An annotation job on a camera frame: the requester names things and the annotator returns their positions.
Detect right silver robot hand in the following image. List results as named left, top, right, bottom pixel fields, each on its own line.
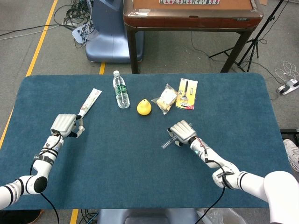
left=167, top=120, right=198, bottom=147

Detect black box with frame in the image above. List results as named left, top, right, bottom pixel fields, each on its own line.
left=279, top=128, right=299, bottom=141

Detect blue table cloth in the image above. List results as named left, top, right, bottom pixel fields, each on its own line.
left=0, top=72, right=299, bottom=211

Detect bread snack in clear wrapper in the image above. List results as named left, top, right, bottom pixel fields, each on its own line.
left=150, top=83, right=178, bottom=115

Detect clear plastic bag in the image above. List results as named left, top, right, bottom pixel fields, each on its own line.
left=196, top=207, right=249, bottom=224

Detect row of face-up mahjong tiles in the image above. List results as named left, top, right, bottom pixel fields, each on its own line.
left=159, top=0, right=221, bottom=6

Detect clear glass tube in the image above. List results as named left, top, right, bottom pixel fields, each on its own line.
left=161, top=122, right=193, bottom=150

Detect brown mahjong table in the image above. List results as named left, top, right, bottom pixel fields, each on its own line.
left=122, top=0, right=264, bottom=74

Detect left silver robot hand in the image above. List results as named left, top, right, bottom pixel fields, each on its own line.
left=50, top=113, right=85, bottom=138

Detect white power strip with plugs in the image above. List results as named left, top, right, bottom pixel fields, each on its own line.
left=276, top=78, right=299, bottom=95

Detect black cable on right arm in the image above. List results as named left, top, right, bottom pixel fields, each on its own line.
left=194, top=148, right=227, bottom=224

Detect clear plastic water bottle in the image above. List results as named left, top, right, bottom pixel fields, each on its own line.
left=113, top=70, right=131, bottom=109

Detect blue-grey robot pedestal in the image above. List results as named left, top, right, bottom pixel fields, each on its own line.
left=85, top=0, right=144, bottom=64

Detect coiled white cable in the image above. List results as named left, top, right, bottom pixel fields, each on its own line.
left=274, top=60, right=299, bottom=81

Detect white multi-socket with plugs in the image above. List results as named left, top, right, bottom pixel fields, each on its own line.
left=71, top=24, right=91, bottom=45

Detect long black floor cable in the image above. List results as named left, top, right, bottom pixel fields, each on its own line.
left=0, top=23, right=65, bottom=38

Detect blue-grey robot torso base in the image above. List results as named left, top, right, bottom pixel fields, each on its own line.
left=96, top=208, right=199, bottom=224

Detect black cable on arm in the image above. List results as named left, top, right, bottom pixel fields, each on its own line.
left=29, top=132, right=63, bottom=224
left=194, top=148, right=227, bottom=224

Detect yellow pear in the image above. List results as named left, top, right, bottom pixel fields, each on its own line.
left=136, top=98, right=152, bottom=116

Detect white toothpaste tube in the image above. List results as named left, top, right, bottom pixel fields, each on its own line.
left=77, top=88, right=103, bottom=120

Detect black tripod stand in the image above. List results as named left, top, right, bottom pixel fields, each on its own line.
left=208, top=0, right=288, bottom=73

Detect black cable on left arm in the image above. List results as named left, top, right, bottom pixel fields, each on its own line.
left=29, top=132, right=63, bottom=224

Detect tangle of black cables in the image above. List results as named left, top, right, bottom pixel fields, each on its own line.
left=53, top=0, right=94, bottom=49

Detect white sneaker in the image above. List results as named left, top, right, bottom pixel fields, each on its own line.
left=283, top=139, right=299, bottom=170

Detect thin black floor cable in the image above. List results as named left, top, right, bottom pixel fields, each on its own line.
left=190, top=31, right=279, bottom=85

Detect razor in yellow blister pack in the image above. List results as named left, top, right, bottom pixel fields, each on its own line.
left=175, top=78, right=199, bottom=111

